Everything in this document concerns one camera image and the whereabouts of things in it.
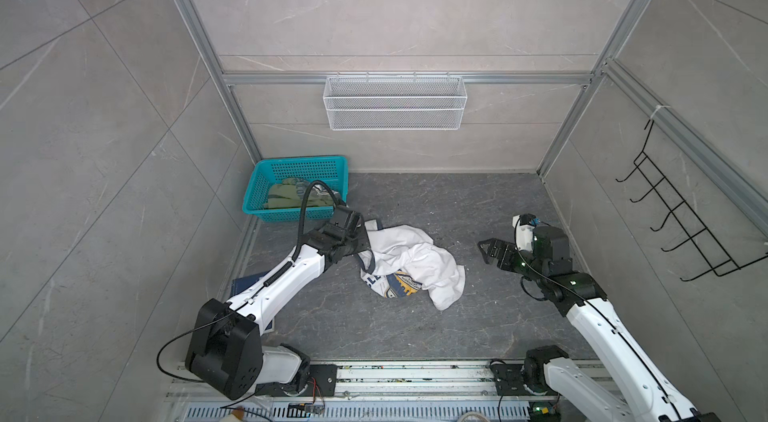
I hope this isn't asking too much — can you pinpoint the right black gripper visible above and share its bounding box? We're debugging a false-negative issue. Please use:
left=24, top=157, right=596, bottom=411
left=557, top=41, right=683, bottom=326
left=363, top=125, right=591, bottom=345
left=478, top=237, right=549, bottom=284

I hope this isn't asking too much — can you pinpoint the white tank top navy trim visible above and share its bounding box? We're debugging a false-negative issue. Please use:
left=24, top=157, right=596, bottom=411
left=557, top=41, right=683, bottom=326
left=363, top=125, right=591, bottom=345
left=355, top=219, right=466, bottom=311

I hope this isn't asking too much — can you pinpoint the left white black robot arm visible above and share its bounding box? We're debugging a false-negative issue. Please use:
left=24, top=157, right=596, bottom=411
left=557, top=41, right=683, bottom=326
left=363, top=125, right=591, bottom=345
left=185, top=207, right=370, bottom=400

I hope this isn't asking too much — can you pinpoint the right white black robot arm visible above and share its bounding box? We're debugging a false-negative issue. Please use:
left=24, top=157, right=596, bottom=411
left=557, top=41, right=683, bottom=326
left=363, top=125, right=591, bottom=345
left=477, top=214, right=718, bottom=421

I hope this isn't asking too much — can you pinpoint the green camouflage tank top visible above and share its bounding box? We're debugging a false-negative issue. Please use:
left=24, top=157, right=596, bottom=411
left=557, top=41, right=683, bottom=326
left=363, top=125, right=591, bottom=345
left=262, top=177, right=340, bottom=210

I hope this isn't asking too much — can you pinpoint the teal plastic basket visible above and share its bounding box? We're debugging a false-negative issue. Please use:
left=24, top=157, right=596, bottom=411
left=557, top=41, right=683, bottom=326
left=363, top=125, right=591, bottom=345
left=242, top=155, right=348, bottom=222

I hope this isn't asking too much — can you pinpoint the blue book yellow label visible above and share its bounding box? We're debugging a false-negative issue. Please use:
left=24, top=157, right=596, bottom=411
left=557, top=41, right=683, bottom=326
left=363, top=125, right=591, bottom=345
left=230, top=271, right=279, bottom=334

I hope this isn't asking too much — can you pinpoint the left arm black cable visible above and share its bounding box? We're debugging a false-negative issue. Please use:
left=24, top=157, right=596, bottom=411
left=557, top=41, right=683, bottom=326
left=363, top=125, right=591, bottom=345
left=155, top=180, right=343, bottom=384

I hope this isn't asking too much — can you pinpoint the white wire mesh shelf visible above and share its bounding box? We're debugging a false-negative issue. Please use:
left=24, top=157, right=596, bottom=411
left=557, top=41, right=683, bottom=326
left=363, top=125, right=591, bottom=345
left=323, top=76, right=468, bottom=131

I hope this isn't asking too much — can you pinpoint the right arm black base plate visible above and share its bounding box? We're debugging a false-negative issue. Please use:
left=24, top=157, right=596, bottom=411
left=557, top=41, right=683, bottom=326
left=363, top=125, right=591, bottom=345
left=488, top=359, right=558, bottom=396

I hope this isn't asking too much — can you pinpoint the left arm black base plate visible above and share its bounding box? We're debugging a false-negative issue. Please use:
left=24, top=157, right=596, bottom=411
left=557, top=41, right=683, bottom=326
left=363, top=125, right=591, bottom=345
left=254, top=364, right=339, bottom=398

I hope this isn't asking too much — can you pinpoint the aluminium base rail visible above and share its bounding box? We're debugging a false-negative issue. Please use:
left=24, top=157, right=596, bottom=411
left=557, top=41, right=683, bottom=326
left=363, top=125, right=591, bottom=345
left=161, top=360, right=664, bottom=422

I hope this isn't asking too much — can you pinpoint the black wire hook rack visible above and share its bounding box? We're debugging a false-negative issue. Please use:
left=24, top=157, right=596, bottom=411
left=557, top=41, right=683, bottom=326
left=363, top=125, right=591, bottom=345
left=615, top=119, right=767, bottom=283

